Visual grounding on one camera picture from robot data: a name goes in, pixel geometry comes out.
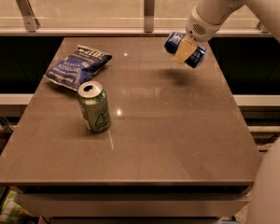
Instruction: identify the glass railing panel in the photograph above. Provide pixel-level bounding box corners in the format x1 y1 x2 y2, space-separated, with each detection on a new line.
0 0 262 31

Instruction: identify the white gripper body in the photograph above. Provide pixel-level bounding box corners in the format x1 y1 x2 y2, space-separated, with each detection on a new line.
186 8 221 42

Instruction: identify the green soda can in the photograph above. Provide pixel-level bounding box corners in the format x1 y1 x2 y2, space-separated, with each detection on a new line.
77 81 110 133

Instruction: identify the middle metal railing bracket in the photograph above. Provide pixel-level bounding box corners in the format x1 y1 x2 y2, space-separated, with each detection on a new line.
144 0 155 33

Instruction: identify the left metal railing bracket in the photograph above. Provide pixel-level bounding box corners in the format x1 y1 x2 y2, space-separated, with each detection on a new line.
16 0 40 32

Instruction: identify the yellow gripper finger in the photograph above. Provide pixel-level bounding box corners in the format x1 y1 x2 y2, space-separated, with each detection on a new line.
175 36 198 63

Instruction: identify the white table drawer front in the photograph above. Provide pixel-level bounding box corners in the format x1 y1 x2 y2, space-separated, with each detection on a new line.
16 194 249 217

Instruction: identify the blue chip bag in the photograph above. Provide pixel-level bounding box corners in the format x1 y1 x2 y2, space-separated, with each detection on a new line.
45 45 112 91

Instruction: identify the blue pepsi can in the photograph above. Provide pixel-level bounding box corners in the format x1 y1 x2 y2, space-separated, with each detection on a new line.
164 32 207 68

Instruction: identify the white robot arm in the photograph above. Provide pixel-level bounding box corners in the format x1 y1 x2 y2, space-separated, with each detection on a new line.
175 0 280 224

